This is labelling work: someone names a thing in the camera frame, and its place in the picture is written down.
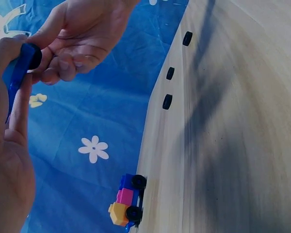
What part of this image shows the black toy wheel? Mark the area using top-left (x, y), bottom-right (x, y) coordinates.
top-left (166, 67), bottom-right (176, 81)
top-left (26, 43), bottom-right (43, 71)
top-left (182, 31), bottom-right (194, 47)
top-left (162, 94), bottom-right (173, 110)

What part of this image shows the person's left hand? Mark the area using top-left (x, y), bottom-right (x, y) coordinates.
top-left (0, 34), bottom-right (36, 233)

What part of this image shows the colourful toy brick car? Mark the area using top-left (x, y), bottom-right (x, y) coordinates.
top-left (108, 173), bottom-right (147, 231)

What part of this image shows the person's right hand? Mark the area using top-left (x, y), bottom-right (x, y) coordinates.
top-left (26, 0), bottom-right (142, 85)

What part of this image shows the blue toy brick plate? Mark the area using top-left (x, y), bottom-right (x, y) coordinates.
top-left (2, 43), bottom-right (37, 124)

